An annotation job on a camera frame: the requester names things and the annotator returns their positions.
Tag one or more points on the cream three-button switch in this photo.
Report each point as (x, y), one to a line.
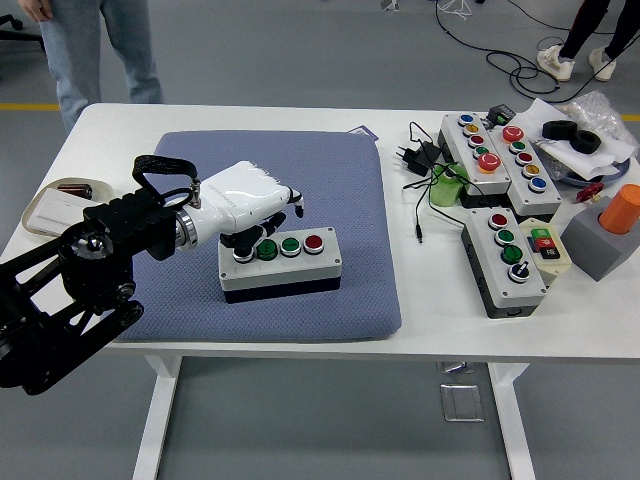
(545, 245)

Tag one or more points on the black office chair base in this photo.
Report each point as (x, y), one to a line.
(22, 35)

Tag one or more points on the grey block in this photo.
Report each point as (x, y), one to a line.
(595, 250)

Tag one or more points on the blue-grey woven mat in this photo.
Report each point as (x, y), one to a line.
(325, 175)

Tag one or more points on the metal floor socket plate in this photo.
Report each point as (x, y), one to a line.
(462, 402)

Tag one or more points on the small black electronic module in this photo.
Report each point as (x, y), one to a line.
(502, 115)

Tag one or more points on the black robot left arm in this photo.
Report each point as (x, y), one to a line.
(115, 225)

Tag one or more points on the clear bubble wrap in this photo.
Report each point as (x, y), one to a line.
(600, 112)

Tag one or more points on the small dark red cylinder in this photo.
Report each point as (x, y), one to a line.
(75, 190)

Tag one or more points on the black power adapter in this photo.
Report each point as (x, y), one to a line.
(417, 161)

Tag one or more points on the grey four-button control box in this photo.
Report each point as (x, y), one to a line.
(280, 270)
(520, 295)

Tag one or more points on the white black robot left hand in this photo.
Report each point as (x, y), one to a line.
(245, 200)

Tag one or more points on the person's hand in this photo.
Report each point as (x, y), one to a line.
(36, 9)

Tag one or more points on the white wall switch plate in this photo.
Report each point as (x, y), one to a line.
(55, 212)

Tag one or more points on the blue-rimmed round plate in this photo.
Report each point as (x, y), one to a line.
(570, 177)

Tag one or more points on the person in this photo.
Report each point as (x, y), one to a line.
(75, 50)
(582, 25)

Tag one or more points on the small metal floor bracket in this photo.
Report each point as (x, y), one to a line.
(457, 367)

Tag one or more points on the white oval dish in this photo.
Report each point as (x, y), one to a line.
(30, 220)

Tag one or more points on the white paper sheet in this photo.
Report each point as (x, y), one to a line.
(590, 162)

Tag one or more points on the white table leg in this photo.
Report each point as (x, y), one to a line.
(512, 420)
(157, 410)

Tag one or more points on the grey five-button emergency-stop box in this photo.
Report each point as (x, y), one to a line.
(457, 131)
(530, 200)

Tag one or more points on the orange cylinder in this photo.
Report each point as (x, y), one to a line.
(622, 210)

